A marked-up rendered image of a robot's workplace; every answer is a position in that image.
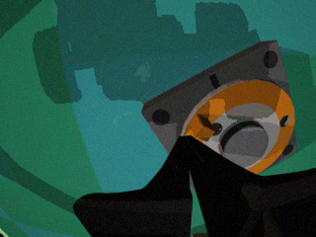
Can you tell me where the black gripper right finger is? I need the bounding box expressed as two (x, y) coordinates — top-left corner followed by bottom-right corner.
(186, 135), (316, 237)

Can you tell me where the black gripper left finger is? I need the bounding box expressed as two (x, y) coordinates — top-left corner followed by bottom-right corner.
(72, 137), (193, 237)

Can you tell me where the orange round plate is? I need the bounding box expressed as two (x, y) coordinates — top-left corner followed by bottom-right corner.
(181, 78), (295, 174)

